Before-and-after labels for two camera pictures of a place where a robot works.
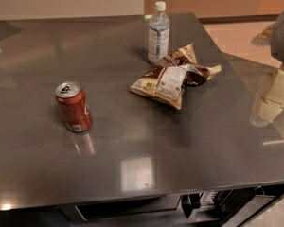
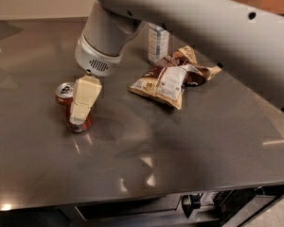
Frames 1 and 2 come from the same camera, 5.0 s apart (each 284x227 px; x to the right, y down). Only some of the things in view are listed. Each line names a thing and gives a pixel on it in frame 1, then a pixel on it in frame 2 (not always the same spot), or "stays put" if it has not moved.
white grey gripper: [283, 37] to [96, 61]
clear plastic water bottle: [158, 34] stays put
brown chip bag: [181, 69] stays put
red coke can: [74, 106] stays put
